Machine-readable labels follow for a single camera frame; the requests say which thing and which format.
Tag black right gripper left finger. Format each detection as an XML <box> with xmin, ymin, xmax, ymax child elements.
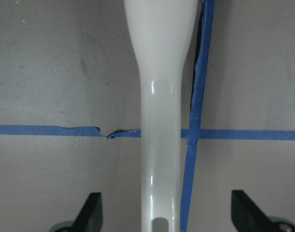
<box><xmin>49</xmin><ymin>192</ymin><xmax>103</xmax><ymax>232</ymax></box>

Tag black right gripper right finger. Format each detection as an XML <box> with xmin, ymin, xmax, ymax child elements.
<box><xmin>231</xmin><ymin>190</ymin><xmax>295</xmax><ymax>232</ymax></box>

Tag beige hand brush black bristles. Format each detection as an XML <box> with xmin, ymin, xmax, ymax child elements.
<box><xmin>124</xmin><ymin>0</ymin><xmax>198</xmax><ymax>232</ymax></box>

